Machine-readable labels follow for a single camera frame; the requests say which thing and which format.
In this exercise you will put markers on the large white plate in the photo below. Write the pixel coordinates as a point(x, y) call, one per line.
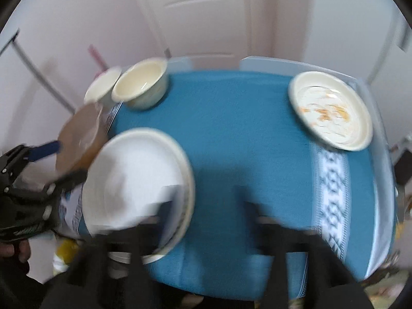
point(128, 173)

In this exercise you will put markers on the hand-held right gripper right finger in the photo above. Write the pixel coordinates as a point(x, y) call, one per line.
point(247, 209)

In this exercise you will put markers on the red stick tool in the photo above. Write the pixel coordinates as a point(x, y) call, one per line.
point(96, 58)

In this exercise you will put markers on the white refrigerator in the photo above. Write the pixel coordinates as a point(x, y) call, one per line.
point(347, 22)

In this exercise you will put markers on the cream rimmed plate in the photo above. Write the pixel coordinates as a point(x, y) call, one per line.
point(191, 193)

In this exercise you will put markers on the brown square plate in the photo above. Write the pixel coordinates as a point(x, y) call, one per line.
point(80, 135)

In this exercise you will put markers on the cream bowl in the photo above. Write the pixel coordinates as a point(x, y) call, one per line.
point(141, 80)
point(99, 88)

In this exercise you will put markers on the dark box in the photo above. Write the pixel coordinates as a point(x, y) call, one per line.
point(404, 171)

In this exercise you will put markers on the grey metal rod frame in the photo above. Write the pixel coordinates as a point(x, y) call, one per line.
point(38, 70)

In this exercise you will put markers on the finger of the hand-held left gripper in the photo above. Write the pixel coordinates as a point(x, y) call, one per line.
point(45, 150)
point(66, 180)

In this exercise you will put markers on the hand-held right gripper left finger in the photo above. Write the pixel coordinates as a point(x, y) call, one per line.
point(168, 212)

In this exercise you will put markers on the white panel door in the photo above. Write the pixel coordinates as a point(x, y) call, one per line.
point(199, 16)

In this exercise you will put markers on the cream plate with food stains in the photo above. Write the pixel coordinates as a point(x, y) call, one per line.
point(331, 112)

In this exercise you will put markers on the blue patterned tablecloth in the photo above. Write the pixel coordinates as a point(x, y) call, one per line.
point(241, 135)

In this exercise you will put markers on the person's left hand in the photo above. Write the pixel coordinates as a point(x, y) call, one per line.
point(18, 251)

